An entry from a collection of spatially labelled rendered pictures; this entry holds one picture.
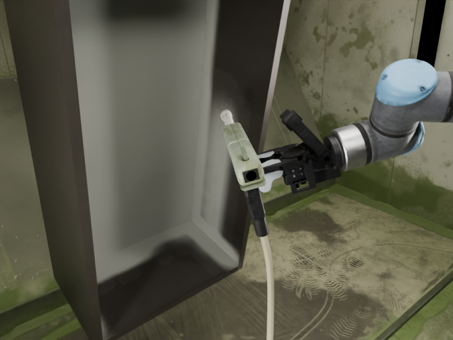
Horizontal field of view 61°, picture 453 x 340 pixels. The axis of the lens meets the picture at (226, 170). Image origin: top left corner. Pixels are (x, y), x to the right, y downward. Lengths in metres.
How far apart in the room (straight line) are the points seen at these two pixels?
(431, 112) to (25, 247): 1.83
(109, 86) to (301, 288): 1.43
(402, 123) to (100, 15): 0.82
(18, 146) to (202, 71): 1.15
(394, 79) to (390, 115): 0.07
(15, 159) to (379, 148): 1.79
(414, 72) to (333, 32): 2.29
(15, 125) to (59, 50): 1.50
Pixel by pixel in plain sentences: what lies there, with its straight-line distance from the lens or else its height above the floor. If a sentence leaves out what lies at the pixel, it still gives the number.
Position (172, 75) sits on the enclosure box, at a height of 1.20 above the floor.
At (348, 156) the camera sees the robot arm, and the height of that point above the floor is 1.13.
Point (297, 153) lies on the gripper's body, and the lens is 0.78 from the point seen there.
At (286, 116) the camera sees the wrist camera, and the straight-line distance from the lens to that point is 0.76.
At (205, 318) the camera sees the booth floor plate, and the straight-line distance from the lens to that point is 1.97.
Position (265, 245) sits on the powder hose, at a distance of 0.87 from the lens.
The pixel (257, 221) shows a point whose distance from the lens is 0.83.
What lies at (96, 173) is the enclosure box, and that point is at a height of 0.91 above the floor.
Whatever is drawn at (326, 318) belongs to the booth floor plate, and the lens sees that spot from 1.99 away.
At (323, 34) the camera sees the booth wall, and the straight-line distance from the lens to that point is 3.07.
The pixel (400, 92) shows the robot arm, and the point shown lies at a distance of 0.72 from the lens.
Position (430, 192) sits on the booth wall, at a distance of 2.82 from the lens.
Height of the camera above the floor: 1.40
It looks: 23 degrees down
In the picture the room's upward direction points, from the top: 2 degrees counter-clockwise
